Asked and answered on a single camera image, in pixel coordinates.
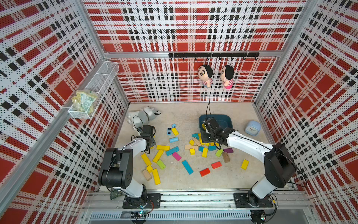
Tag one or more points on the yellow upright block centre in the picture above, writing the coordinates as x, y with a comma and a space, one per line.
205, 152

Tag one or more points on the white wire wall basket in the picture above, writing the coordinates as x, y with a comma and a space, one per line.
98, 81

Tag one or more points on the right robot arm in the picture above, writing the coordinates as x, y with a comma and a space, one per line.
279, 167

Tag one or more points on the yellow rectangular block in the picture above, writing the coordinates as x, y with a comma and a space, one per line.
146, 159

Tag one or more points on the natural wood block near-left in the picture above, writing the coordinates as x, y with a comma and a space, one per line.
147, 175

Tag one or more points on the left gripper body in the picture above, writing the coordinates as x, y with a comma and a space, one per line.
153, 142

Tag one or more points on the pink-shirt hanging plush doll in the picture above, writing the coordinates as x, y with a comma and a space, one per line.
227, 74

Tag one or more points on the yellow-green packet in basket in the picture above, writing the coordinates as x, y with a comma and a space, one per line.
84, 100

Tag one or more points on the purple block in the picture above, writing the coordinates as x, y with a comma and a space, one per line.
228, 150

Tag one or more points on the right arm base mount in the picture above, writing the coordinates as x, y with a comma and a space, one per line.
250, 200

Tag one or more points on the black hook rail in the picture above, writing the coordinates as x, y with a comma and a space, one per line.
244, 55

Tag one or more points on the yellow bar block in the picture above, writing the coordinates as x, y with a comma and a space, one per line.
175, 132

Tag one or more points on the green block near-left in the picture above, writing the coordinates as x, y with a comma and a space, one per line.
161, 164

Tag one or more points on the long yellow block near-left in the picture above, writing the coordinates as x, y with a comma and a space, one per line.
156, 177

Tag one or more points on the blue-shirt hanging plush doll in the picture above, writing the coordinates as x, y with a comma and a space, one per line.
205, 74

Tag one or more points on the dark teal plastic bin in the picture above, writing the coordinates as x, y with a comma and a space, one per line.
223, 120

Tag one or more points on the light blue cylinder block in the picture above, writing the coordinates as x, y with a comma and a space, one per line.
174, 139

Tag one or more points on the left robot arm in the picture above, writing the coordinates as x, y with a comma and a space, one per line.
116, 171

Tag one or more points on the red block left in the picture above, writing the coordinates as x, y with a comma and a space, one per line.
205, 172

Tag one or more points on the brown wooden block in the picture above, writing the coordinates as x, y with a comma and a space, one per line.
226, 157

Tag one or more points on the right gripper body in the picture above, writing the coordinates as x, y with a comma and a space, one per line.
207, 137

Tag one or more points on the grey plush husky toy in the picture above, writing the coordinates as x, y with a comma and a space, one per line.
142, 117

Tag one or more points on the magenta block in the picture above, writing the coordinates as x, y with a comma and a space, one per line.
176, 156

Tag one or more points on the light green block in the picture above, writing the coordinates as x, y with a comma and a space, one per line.
219, 152

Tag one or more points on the red block right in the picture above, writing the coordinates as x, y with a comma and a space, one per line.
216, 165

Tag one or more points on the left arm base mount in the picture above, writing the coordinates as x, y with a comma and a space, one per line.
148, 201

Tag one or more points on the yellow block far right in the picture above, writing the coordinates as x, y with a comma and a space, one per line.
245, 164

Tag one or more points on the camouflage cloth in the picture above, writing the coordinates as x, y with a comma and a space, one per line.
115, 193

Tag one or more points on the large yellow block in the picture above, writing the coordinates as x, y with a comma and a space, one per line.
158, 156

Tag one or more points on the long teal block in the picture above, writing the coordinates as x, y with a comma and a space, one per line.
187, 167

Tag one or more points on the red block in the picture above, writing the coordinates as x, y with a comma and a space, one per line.
216, 165
205, 172

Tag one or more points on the light blue alarm clock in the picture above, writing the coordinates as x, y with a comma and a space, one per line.
253, 128

